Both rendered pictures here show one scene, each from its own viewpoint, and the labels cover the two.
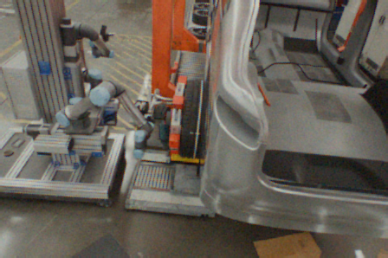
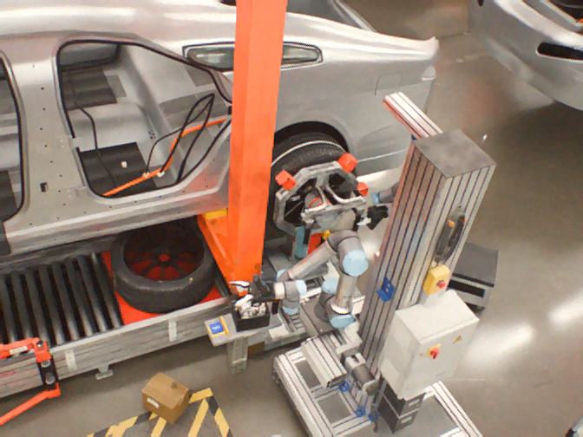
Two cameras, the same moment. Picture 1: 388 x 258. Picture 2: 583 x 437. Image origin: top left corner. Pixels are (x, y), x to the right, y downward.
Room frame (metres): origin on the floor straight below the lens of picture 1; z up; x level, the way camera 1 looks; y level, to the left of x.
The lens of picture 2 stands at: (3.63, 2.78, 3.65)
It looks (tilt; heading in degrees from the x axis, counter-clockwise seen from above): 45 degrees down; 241
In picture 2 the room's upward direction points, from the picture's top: 8 degrees clockwise
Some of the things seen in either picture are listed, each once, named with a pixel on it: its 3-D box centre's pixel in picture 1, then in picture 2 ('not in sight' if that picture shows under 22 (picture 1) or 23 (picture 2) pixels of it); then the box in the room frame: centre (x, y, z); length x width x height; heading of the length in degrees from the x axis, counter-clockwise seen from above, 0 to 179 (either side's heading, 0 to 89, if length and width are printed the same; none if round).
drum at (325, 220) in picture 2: (169, 117); (320, 208); (2.00, 0.20, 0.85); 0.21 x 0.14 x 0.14; 91
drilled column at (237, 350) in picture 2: not in sight; (237, 347); (2.66, 0.58, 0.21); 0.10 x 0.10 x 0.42; 1
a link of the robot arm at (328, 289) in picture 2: (94, 77); (332, 292); (2.30, 0.92, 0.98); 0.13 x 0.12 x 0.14; 80
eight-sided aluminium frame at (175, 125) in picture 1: (177, 118); (316, 200); (2.00, 0.13, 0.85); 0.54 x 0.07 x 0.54; 1
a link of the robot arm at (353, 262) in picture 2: (79, 53); (345, 285); (2.32, 1.05, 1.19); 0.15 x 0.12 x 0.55; 80
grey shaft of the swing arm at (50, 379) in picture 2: not in sight; (47, 368); (3.74, 0.41, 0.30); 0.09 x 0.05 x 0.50; 1
